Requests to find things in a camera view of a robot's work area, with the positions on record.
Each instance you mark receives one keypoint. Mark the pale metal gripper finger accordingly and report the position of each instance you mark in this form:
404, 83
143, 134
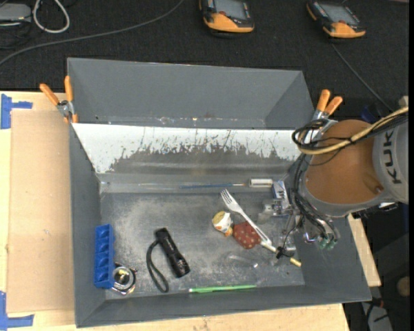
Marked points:
270, 209
279, 190

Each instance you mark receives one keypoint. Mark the white plastic fork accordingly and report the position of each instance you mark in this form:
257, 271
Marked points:
243, 216

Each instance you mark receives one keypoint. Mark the red dotted cube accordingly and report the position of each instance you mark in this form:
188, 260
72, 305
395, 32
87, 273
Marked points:
246, 236

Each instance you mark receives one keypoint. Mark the yellow and white toy figure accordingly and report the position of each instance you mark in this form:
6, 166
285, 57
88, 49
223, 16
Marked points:
222, 221

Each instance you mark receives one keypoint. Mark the clear glass piece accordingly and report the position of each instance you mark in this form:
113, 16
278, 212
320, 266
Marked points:
243, 260

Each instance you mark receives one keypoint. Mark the green thin stick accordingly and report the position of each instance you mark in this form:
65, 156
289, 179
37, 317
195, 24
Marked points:
221, 288

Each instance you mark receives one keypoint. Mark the grey metal bin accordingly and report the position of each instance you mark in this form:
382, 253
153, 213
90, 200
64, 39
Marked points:
179, 95

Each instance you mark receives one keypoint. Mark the blue toy brick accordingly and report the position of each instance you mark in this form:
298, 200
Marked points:
104, 257

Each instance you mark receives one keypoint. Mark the brown cardboard board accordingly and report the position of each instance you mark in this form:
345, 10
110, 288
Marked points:
38, 212

